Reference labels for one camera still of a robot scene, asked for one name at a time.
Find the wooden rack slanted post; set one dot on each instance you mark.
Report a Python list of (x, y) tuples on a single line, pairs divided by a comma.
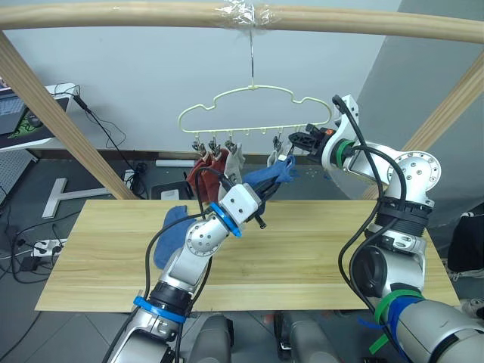
[(446, 113), (56, 113)]

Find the black power adapter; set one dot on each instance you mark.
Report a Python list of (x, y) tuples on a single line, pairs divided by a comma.
[(31, 263)]

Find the metal hanger clip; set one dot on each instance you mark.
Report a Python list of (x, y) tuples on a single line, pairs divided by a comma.
[(277, 143), (229, 144), (213, 145), (196, 146)]

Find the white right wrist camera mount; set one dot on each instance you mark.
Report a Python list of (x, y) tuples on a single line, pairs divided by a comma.
[(346, 121)]

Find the black clothed person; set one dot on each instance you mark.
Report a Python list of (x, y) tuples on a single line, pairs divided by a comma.
[(467, 242)]

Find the white perforated panel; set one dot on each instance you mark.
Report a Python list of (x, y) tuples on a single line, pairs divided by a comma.
[(13, 174)]

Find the pale yellow clip hanger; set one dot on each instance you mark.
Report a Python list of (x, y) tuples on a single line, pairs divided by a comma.
[(252, 87)]

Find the grey laptop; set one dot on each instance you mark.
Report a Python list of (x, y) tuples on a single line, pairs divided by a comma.
[(9, 109)]

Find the clear plastic tape wrap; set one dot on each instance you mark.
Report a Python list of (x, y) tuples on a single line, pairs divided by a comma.
[(242, 17)]

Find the wooden rack crossbar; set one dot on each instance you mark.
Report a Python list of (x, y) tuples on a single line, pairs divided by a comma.
[(113, 17)]

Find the white desk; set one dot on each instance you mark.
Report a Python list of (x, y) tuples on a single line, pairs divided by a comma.
[(56, 90)]

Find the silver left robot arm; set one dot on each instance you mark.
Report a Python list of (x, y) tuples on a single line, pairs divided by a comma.
[(196, 242)]

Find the black box with white label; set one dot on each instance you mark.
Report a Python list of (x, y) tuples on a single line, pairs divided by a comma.
[(170, 191)]

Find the black green mouse pad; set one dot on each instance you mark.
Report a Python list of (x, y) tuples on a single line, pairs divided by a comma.
[(26, 132)]

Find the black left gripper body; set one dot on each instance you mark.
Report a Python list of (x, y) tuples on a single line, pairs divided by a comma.
[(266, 200)]

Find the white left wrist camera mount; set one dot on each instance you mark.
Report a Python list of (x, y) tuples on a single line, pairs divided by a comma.
[(238, 202)]

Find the black computer mouse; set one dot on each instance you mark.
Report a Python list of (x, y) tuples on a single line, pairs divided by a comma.
[(35, 121)]

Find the white grey sock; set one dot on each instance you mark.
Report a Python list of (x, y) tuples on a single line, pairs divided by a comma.
[(234, 162), (273, 157)]

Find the dark grey rounded shape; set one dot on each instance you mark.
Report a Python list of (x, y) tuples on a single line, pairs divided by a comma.
[(211, 338), (308, 338)]

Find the white power strip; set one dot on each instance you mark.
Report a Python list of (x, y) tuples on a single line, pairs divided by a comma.
[(47, 246), (130, 177)]

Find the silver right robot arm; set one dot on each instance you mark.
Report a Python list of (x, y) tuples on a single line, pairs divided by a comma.
[(408, 234)]

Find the white sneaker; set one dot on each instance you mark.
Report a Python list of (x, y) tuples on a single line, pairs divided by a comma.
[(474, 307)]

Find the blue sock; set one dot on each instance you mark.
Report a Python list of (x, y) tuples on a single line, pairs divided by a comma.
[(264, 174), (170, 234)]

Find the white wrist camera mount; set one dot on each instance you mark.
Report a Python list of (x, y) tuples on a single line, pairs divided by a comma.
[(346, 121), (238, 202)]

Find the white T-shaped stand base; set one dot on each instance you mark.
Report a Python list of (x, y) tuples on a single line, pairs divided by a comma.
[(56, 196)]

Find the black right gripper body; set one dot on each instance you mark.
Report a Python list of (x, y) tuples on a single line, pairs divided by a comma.
[(317, 139)]

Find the red sock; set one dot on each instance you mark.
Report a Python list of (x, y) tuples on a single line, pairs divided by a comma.
[(211, 177), (194, 174)]

